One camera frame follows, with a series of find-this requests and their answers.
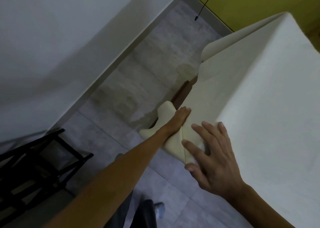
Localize person's right hand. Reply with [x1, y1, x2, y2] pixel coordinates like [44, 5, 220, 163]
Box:
[181, 121, 247, 199]

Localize person's left hand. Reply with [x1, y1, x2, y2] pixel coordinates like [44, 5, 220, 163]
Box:
[163, 107, 192, 137]

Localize cream bed sheet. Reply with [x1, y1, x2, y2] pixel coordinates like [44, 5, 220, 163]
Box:
[139, 11, 320, 228]

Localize person's right forearm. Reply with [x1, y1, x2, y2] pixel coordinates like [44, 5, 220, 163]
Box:
[231, 184, 297, 228]

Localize person's left forearm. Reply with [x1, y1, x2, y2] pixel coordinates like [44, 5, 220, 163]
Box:
[42, 125, 173, 228]

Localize person's dark trousers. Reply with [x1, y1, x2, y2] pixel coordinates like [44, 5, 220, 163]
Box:
[122, 189, 158, 228]

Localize black wooden chair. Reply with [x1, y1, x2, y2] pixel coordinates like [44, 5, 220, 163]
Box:
[0, 128, 94, 228]

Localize brown wooden bed frame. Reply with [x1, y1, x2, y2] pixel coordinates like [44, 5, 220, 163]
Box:
[171, 76, 198, 110]

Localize black hanging cable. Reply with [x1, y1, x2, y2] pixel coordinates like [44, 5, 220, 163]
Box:
[194, 0, 217, 21]

